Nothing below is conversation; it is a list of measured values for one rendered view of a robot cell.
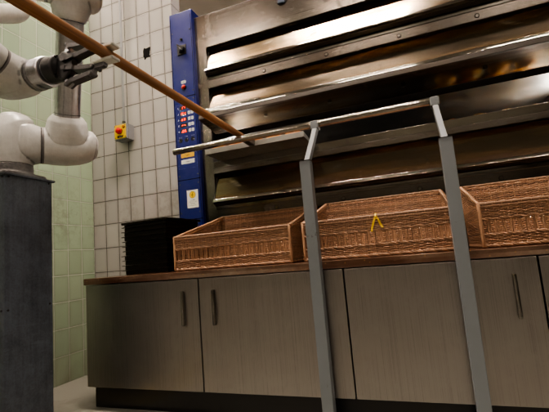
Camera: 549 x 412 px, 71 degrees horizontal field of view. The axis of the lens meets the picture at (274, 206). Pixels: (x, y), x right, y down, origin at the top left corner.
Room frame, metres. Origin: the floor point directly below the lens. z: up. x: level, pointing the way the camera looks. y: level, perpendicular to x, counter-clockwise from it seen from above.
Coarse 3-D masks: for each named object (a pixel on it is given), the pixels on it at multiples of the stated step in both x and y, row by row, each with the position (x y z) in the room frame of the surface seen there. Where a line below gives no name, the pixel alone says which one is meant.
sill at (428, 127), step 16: (496, 112) 1.70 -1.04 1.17; (512, 112) 1.68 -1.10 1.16; (528, 112) 1.66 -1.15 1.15; (400, 128) 1.84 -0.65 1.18; (416, 128) 1.82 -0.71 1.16; (432, 128) 1.79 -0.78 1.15; (320, 144) 1.98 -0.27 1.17; (336, 144) 1.95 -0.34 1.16; (352, 144) 1.92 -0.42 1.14; (224, 160) 2.17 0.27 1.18; (240, 160) 2.13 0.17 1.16; (256, 160) 2.10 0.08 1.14
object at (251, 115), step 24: (504, 48) 1.55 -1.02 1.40; (528, 48) 1.54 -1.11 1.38; (408, 72) 1.68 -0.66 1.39; (432, 72) 1.68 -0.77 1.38; (456, 72) 1.69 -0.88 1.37; (480, 72) 1.69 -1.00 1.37; (504, 72) 1.70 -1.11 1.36; (288, 96) 1.87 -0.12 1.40; (312, 96) 1.85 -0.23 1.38; (336, 96) 1.86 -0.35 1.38; (360, 96) 1.87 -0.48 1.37; (384, 96) 1.88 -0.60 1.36; (240, 120) 2.07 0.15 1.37; (264, 120) 2.08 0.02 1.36
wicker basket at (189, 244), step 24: (240, 216) 2.10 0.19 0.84; (264, 216) 2.05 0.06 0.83; (288, 216) 2.00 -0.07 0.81; (192, 240) 1.68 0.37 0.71; (216, 240) 1.64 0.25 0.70; (240, 240) 1.60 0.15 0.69; (264, 240) 1.56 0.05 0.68; (288, 240) 1.52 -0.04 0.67; (192, 264) 1.68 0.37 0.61; (216, 264) 1.64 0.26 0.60; (240, 264) 1.60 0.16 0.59; (264, 264) 1.56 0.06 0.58
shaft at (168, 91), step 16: (16, 0) 0.74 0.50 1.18; (32, 16) 0.79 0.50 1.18; (48, 16) 0.80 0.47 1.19; (64, 32) 0.85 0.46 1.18; (80, 32) 0.88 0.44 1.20; (96, 48) 0.94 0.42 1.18; (128, 64) 1.04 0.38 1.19; (144, 80) 1.13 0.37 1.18; (176, 96) 1.28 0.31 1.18; (208, 112) 1.48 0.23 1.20; (224, 128) 1.63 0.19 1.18
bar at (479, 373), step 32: (288, 128) 1.64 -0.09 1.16; (448, 160) 1.23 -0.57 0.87; (448, 192) 1.23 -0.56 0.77; (320, 256) 1.41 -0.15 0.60; (320, 288) 1.39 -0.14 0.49; (320, 320) 1.39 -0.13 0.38; (320, 352) 1.39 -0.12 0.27; (480, 352) 1.22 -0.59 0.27; (320, 384) 1.40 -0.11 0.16; (480, 384) 1.23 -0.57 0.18
